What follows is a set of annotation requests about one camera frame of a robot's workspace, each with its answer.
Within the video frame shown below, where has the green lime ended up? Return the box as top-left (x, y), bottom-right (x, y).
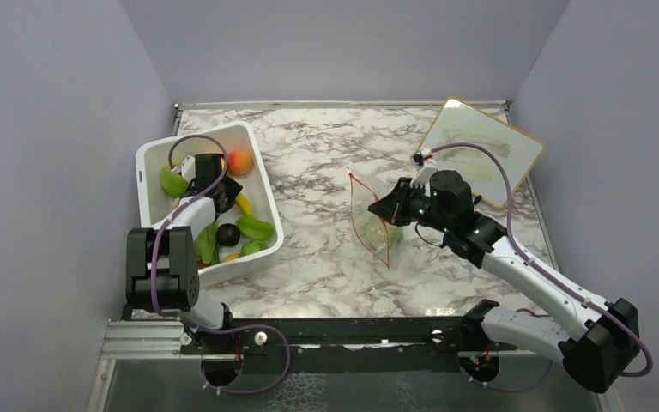
top-left (240, 239), bottom-right (268, 257)

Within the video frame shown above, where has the green cabbage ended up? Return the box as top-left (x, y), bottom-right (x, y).
top-left (361, 216), bottom-right (404, 251)
top-left (160, 163), bottom-right (189, 198)

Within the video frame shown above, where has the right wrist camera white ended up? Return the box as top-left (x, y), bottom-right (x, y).
top-left (410, 148), bottom-right (438, 188)

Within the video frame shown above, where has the yellow banana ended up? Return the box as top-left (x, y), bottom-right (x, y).
top-left (235, 193), bottom-right (253, 215)

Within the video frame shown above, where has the black mounting rail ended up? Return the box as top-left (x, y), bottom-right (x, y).
top-left (180, 314), bottom-right (512, 375)

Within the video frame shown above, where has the whiteboard with wooden frame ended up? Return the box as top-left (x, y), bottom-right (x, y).
top-left (418, 97), bottom-right (546, 209)

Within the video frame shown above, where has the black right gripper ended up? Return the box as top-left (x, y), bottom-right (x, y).
top-left (368, 177), bottom-right (452, 234)

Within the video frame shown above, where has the small orange fruit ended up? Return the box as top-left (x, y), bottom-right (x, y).
top-left (221, 253), bottom-right (241, 263)

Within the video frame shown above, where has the green leafy vegetable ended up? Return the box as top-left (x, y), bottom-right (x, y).
top-left (194, 223), bottom-right (220, 267)

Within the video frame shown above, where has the clear zip bag orange zipper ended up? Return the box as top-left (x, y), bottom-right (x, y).
top-left (346, 166), bottom-right (404, 270)

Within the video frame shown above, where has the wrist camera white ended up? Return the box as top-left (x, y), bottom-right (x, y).
top-left (410, 148), bottom-right (438, 188)
top-left (180, 154), bottom-right (196, 183)

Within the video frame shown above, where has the white plastic bin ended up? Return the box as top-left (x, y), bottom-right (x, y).
top-left (135, 121), bottom-right (284, 287)

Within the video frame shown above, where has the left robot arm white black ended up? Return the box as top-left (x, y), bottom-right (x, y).
top-left (125, 154), bottom-right (242, 353)

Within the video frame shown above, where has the dark brown avocado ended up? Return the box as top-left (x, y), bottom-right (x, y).
top-left (215, 223), bottom-right (241, 247)

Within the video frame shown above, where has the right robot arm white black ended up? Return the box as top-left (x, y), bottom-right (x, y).
top-left (368, 171), bottom-right (641, 393)

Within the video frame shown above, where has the orange peach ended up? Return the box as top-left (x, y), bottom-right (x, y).
top-left (227, 150), bottom-right (254, 176)

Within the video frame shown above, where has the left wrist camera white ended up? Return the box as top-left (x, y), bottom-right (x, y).
top-left (180, 154), bottom-right (196, 183)

